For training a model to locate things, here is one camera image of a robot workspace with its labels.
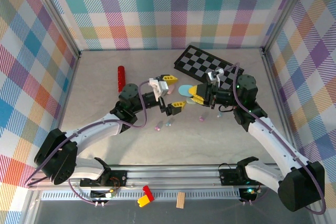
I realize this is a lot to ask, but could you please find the black and white chessboard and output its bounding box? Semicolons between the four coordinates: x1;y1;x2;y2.
173;45;245;91

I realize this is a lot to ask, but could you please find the white slotted cable duct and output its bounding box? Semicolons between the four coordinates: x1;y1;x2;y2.
40;191;242;200

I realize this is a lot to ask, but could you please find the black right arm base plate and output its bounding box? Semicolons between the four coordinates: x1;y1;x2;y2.
219;167;268;186

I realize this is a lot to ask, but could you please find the red glitter toy microphone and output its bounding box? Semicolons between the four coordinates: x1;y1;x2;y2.
117;66;127;93

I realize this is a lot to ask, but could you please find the yellow toy brick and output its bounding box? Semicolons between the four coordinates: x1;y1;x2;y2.
136;195;151;208

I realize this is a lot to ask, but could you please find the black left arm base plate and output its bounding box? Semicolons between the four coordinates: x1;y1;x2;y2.
79;170;128;187

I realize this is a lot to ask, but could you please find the aluminium frame post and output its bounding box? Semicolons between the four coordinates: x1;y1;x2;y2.
27;0;81;59
261;0;313;54

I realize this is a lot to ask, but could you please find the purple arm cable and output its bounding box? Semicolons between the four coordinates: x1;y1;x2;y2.
219;62;328;216
25;79;154;206

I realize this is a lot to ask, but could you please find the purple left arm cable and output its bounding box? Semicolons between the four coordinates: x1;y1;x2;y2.
25;79;154;206

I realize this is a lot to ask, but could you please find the blue earbud charging case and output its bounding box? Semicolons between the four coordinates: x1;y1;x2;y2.
178;84;195;98

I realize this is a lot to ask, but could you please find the small wooden block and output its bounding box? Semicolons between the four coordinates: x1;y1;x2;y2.
176;191;186;209

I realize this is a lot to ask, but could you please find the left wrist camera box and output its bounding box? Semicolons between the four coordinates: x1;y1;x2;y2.
148;78;169;101

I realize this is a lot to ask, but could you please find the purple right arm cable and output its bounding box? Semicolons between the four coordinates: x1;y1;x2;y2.
219;62;328;216

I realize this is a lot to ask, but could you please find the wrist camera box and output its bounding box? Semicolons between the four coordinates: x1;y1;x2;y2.
206;68;225;84
148;78;169;101

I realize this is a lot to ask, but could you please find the red toy brick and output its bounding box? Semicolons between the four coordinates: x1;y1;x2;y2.
142;185;155;200

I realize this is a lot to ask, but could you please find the aluminium side rail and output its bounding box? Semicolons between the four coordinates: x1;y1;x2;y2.
259;48;302;167
46;50;82;168

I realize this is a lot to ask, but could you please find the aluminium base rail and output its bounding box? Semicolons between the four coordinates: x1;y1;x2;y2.
26;165;320;190

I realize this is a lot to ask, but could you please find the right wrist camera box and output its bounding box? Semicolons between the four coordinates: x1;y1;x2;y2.
206;68;225;84

